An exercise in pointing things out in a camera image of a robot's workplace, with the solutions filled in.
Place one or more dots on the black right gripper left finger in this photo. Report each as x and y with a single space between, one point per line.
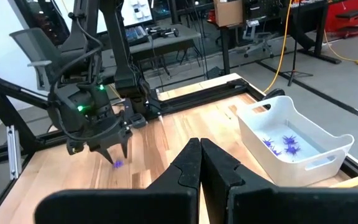
120 208

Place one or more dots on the white plastic bin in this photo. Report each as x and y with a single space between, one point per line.
291 174

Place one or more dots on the brown cardboard box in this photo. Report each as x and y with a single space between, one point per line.
228 12

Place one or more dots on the grey mesh office chair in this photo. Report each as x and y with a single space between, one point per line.
33 46

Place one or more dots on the black tripod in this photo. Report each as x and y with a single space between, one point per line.
295 46

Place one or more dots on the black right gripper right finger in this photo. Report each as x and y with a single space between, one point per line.
291 208

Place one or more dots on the black keyboard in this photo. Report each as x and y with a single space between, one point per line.
137 35

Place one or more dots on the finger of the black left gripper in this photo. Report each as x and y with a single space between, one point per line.
106 146
125 133

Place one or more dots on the black standing desk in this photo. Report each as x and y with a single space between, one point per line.
225 49

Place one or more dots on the white office chair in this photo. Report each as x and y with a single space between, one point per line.
258 40

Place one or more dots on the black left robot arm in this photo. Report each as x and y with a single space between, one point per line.
126 62

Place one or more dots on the black table clamp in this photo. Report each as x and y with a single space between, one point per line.
273 93

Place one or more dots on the silver metal bracket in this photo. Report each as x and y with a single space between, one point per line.
14 152

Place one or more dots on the lit desk monitor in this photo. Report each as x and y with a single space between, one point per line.
141 12

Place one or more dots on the black dumbbell-shaped tool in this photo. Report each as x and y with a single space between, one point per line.
166 32

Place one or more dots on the grey desk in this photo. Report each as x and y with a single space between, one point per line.
172 42

